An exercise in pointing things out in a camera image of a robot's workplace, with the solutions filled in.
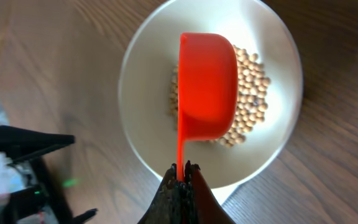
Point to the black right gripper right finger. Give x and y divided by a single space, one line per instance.
207 207

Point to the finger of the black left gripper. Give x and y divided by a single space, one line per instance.
43 194
22 145

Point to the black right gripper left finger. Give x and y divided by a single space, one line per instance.
166 206

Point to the red plastic measuring scoop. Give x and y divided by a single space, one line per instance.
207 90

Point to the white digital kitchen scale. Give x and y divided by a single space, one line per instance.
223 193

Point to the soybeans in bowl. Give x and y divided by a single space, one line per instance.
251 103

